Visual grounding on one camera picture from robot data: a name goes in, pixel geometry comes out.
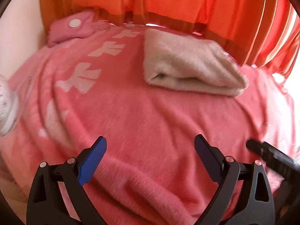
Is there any orange curtain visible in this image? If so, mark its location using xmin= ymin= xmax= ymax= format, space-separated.
xmin=40 ymin=0 xmax=299 ymax=77

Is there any beige sweater with black hearts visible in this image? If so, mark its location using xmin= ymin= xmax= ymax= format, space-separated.
xmin=143 ymin=28 xmax=249 ymax=97

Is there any white perforated plastic object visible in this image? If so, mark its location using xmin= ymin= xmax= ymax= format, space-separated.
xmin=0 ymin=74 xmax=35 ymax=137

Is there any pink fleece blanket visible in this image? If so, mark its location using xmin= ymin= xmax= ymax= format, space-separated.
xmin=1 ymin=24 xmax=299 ymax=224

